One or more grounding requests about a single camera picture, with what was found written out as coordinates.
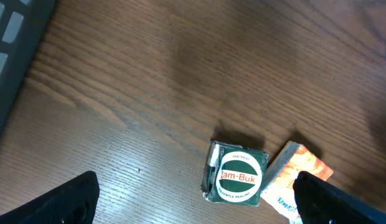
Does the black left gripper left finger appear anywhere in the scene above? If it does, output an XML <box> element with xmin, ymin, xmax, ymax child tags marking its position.
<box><xmin>0</xmin><ymin>171</ymin><xmax>100</xmax><ymax>224</ymax></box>

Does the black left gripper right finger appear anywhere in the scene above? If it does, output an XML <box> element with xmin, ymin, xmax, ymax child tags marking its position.
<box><xmin>293</xmin><ymin>171</ymin><xmax>386</xmax><ymax>224</ymax></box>

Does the orange snack packet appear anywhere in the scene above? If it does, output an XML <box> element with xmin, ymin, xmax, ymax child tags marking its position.
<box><xmin>261</xmin><ymin>141</ymin><xmax>333</xmax><ymax>223</ymax></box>

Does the grey plastic mesh basket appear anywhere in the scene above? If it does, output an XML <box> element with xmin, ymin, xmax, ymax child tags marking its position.
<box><xmin>0</xmin><ymin>0</ymin><xmax>57</xmax><ymax>136</ymax></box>

